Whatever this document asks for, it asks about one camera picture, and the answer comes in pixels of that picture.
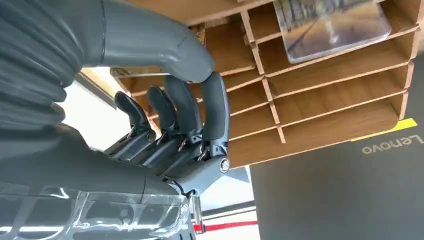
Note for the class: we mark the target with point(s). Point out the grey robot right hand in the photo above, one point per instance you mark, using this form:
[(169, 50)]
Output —
[(99, 179)]

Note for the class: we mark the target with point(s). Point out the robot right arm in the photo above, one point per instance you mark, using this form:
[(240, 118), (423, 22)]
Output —
[(33, 49)]

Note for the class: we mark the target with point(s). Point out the chrome stanchion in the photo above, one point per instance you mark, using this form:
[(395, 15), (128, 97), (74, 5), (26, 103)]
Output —
[(197, 215)]

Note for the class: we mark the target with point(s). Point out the red barrier belt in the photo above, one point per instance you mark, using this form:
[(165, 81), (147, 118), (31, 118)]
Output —
[(228, 226)]

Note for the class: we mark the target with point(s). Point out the grey laptop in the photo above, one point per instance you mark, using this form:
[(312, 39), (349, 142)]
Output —
[(331, 198)]

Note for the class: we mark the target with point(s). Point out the wooden card sorting box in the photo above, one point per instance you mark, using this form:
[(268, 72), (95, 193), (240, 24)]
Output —
[(331, 99)]

